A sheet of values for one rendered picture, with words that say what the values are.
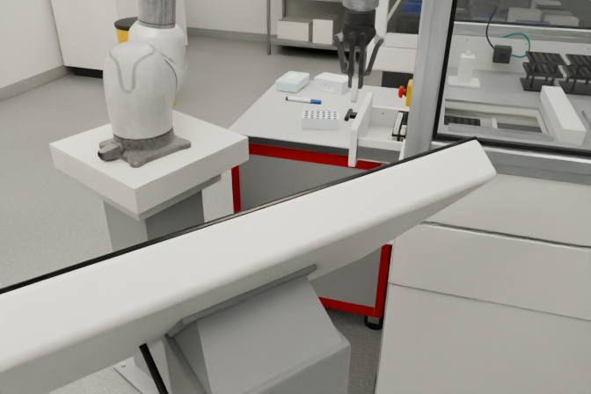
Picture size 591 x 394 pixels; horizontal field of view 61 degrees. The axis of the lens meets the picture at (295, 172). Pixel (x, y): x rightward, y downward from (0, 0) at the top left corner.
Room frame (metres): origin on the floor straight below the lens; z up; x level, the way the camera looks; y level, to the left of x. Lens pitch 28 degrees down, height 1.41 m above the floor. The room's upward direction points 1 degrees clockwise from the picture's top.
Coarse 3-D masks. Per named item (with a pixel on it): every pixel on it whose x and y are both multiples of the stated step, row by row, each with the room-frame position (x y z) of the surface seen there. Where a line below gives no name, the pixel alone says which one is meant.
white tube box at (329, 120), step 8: (304, 112) 1.61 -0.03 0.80; (312, 112) 1.62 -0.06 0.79; (320, 112) 1.61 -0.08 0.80; (328, 112) 1.62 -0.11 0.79; (336, 112) 1.62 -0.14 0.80; (304, 120) 1.55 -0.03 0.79; (312, 120) 1.55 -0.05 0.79; (320, 120) 1.54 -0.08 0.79; (328, 120) 1.54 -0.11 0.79; (336, 120) 1.54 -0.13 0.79; (304, 128) 1.55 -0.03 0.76; (312, 128) 1.55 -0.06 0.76; (320, 128) 1.54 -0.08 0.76; (328, 128) 1.54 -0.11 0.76; (336, 128) 1.54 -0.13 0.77
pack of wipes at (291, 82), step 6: (288, 72) 2.04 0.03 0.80; (294, 72) 2.04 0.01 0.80; (300, 72) 2.04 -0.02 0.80; (282, 78) 1.95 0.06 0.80; (288, 78) 1.96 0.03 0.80; (294, 78) 1.95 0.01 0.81; (300, 78) 1.96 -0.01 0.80; (306, 78) 2.00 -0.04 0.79; (276, 84) 1.93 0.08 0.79; (282, 84) 1.92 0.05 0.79; (288, 84) 1.91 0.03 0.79; (294, 84) 1.90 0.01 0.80; (300, 84) 1.93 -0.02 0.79; (276, 90) 1.94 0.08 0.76; (282, 90) 1.92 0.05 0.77; (288, 90) 1.91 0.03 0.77; (294, 90) 1.90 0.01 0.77
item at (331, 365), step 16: (176, 352) 0.36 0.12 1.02; (336, 352) 0.37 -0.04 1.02; (176, 368) 0.36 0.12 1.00; (192, 368) 0.34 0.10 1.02; (304, 368) 0.34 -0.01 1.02; (320, 368) 0.35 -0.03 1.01; (336, 368) 0.36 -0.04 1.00; (176, 384) 0.36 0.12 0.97; (192, 384) 0.32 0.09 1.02; (272, 384) 0.32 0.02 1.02; (288, 384) 0.33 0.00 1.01; (304, 384) 0.34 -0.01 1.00; (320, 384) 0.35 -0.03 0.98; (336, 384) 0.36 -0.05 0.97
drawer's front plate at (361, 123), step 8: (368, 96) 1.40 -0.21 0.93; (368, 104) 1.34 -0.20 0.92; (360, 112) 1.27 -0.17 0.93; (368, 112) 1.36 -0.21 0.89; (360, 120) 1.21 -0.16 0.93; (368, 120) 1.38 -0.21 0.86; (352, 128) 1.16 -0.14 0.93; (360, 128) 1.20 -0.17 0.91; (352, 136) 1.16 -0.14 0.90; (360, 136) 1.22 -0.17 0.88; (352, 144) 1.16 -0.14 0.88; (352, 152) 1.16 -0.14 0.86; (352, 160) 1.16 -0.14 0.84
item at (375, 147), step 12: (372, 108) 1.41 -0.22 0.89; (384, 108) 1.40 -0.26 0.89; (396, 108) 1.39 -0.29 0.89; (372, 120) 1.40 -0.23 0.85; (384, 120) 1.40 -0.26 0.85; (372, 132) 1.35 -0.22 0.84; (384, 132) 1.35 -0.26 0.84; (360, 144) 1.17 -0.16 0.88; (372, 144) 1.17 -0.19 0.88; (384, 144) 1.16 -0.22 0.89; (396, 144) 1.15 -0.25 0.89; (360, 156) 1.17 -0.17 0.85; (372, 156) 1.16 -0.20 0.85; (384, 156) 1.15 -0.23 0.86; (396, 156) 1.15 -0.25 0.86
